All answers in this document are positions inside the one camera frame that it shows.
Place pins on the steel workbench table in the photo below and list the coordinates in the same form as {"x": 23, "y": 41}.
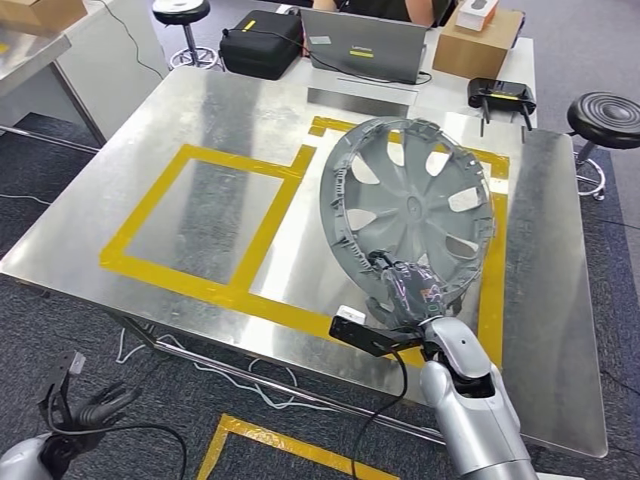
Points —
{"x": 200, "y": 218}

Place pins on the brown cardboard box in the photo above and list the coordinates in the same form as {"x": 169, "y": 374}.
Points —
{"x": 40, "y": 13}
{"x": 475, "y": 53}

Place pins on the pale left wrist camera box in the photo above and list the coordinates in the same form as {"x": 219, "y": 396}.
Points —
{"x": 76, "y": 364}

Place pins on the white desk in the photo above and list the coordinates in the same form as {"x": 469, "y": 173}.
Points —
{"x": 450, "y": 93}

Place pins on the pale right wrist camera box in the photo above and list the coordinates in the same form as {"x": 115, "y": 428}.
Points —
{"x": 351, "y": 314}

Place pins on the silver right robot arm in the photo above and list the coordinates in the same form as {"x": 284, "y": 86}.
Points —
{"x": 475, "y": 424}

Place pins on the black right camera bracket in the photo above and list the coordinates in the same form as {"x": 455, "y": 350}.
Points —
{"x": 365, "y": 338}

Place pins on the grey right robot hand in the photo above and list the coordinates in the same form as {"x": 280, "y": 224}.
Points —
{"x": 415, "y": 295}

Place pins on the black ribbed round stool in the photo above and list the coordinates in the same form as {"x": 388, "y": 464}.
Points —
{"x": 605, "y": 119}

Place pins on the steel table yellow marks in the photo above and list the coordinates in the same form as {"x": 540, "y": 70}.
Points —
{"x": 30, "y": 63}

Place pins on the black router with antennas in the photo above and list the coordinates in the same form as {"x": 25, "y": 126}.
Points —
{"x": 500, "y": 93}

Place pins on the black carrying case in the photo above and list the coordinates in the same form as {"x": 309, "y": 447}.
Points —
{"x": 260, "y": 46}

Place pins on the grey plastic wheel hubcap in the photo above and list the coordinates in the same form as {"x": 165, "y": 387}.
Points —
{"x": 410, "y": 212}

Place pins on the grey laptop computer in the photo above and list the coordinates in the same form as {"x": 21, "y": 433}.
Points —
{"x": 365, "y": 46}

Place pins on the small white box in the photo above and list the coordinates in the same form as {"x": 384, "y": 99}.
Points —
{"x": 477, "y": 16}

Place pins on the person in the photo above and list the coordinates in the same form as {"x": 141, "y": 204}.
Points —
{"x": 380, "y": 8}

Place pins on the light grey desk panel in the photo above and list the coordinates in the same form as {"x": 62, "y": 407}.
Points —
{"x": 115, "y": 73}

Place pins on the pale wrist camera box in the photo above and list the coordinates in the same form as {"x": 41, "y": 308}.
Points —
{"x": 76, "y": 364}
{"x": 351, "y": 314}

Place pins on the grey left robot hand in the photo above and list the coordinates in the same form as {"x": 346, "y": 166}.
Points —
{"x": 100, "y": 411}

